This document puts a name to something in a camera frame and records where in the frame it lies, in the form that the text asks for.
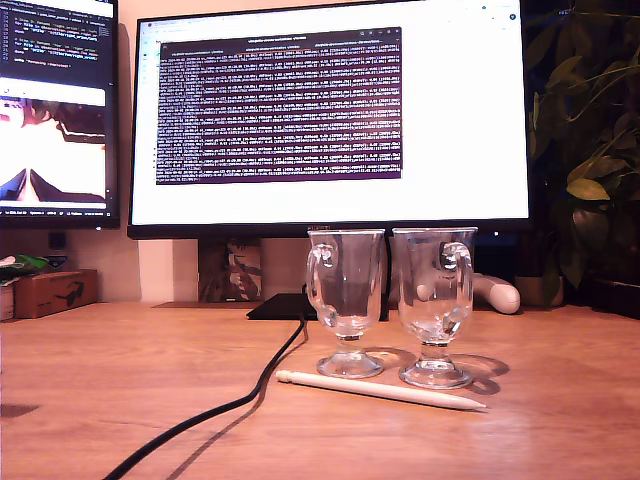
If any small footed glass cup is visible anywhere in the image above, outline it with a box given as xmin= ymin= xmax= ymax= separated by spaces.
xmin=304 ymin=228 xmax=387 ymax=380
xmin=391 ymin=227 xmax=479 ymax=390

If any white pen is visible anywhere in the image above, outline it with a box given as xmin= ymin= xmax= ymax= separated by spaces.
xmin=275 ymin=368 xmax=489 ymax=412

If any grey printed picture card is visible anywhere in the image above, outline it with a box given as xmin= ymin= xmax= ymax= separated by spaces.
xmin=198 ymin=238 xmax=264 ymax=302

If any black Huawei computer monitor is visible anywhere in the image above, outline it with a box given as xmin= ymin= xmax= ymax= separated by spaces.
xmin=126 ymin=0 xmax=532 ymax=322

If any white game controller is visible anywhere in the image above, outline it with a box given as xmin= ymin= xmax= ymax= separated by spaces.
xmin=472 ymin=272 xmax=522 ymax=315

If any cream round plant pot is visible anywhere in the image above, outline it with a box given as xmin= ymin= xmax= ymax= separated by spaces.
xmin=514 ymin=273 xmax=566 ymax=307

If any small dark leafy plant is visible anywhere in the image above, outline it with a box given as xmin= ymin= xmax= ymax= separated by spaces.
xmin=542 ymin=199 xmax=590 ymax=302

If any brown box with sunglasses print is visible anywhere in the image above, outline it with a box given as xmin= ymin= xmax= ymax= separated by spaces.
xmin=13 ymin=269 xmax=100 ymax=320

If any large green leafy plant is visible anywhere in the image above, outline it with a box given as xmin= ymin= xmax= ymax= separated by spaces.
xmin=527 ymin=9 xmax=640 ymax=301

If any black rectangular plant tray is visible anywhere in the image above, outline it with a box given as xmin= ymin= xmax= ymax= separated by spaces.
xmin=582 ymin=277 xmax=640 ymax=319

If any green plastic packet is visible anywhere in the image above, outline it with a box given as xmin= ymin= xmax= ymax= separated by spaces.
xmin=0 ymin=253 xmax=49 ymax=282

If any black monitor showing code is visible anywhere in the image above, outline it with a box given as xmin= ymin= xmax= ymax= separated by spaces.
xmin=0 ymin=0 xmax=121 ymax=230

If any thick black monitor cable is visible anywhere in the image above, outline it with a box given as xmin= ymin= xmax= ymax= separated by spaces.
xmin=102 ymin=282 xmax=321 ymax=480

